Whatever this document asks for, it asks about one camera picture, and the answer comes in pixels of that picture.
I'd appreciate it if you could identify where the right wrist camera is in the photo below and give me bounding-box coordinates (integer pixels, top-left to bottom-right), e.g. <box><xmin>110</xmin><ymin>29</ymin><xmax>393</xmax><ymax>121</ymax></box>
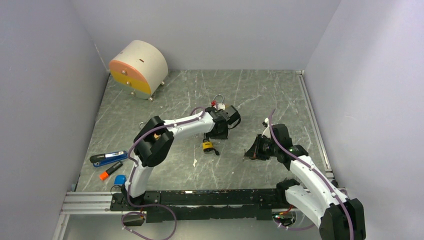
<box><xmin>262</xmin><ymin>118</ymin><xmax>271</xmax><ymax>138</ymax></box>

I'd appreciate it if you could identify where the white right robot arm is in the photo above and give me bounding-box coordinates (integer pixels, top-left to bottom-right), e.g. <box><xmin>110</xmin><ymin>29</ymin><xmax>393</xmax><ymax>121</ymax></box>
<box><xmin>244</xmin><ymin>121</ymin><xmax>366</xmax><ymax>240</ymax></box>

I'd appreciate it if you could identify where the large brass padlock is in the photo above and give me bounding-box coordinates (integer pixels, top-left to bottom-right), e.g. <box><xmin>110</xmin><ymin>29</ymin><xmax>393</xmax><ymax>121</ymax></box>
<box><xmin>211</xmin><ymin>94</ymin><xmax>225</xmax><ymax>107</ymax></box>

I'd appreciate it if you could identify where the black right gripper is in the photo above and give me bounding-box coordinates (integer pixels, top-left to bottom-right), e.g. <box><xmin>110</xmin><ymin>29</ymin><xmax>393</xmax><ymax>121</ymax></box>
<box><xmin>245</xmin><ymin>134</ymin><xmax>279</xmax><ymax>161</ymax></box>

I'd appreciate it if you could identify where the blue usb stick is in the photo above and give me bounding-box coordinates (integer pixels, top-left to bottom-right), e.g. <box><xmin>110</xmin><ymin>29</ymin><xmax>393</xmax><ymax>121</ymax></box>
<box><xmin>89</xmin><ymin>150</ymin><xmax>128</xmax><ymax>168</ymax></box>

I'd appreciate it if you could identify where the blue round cap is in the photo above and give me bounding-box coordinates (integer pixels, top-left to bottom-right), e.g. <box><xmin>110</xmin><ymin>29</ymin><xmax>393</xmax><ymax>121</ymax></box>
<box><xmin>113</xmin><ymin>174</ymin><xmax>127</xmax><ymax>186</ymax></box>

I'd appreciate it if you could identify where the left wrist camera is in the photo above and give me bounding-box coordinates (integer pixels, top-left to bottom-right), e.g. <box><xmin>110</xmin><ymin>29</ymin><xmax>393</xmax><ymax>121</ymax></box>
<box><xmin>211</xmin><ymin>100</ymin><xmax>226</xmax><ymax>111</ymax></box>

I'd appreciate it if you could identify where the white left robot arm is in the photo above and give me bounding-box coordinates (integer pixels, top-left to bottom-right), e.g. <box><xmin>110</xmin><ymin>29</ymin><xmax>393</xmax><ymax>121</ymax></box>
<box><xmin>122</xmin><ymin>105</ymin><xmax>241</xmax><ymax>210</ymax></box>

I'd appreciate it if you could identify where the round cream drawer cabinet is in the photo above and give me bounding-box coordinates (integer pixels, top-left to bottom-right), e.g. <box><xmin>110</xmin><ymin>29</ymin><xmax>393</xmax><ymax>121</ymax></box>
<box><xmin>108</xmin><ymin>40</ymin><xmax>169</xmax><ymax>102</ymax></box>

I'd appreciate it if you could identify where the black base frame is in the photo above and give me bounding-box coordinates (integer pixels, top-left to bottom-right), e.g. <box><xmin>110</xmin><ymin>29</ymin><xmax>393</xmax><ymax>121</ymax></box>
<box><xmin>110</xmin><ymin>188</ymin><xmax>302</xmax><ymax>226</ymax></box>

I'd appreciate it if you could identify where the orange black marker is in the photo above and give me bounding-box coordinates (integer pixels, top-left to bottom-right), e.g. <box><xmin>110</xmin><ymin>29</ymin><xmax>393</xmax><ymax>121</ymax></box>
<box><xmin>99</xmin><ymin>161</ymin><xmax>123</xmax><ymax>181</ymax></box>

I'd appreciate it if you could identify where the small brass padlock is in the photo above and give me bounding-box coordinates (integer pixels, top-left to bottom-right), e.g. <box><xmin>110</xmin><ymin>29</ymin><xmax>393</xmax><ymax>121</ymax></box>
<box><xmin>136</xmin><ymin>122</ymin><xmax>165</xmax><ymax>139</ymax></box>

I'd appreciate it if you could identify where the yellow padlock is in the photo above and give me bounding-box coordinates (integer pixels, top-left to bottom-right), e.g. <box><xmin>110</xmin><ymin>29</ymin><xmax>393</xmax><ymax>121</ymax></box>
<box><xmin>202</xmin><ymin>138</ymin><xmax>215</xmax><ymax>152</ymax></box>

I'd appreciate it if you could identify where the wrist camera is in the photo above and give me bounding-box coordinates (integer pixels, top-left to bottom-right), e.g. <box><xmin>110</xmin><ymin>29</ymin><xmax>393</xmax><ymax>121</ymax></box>
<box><xmin>211</xmin><ymin>100</ymin><xmax>226</xmax><ymax>111</ymax></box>
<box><xmin>262</xmin><ymin>118</ymin><xmax>271</xmax><ymax>138</ymax></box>

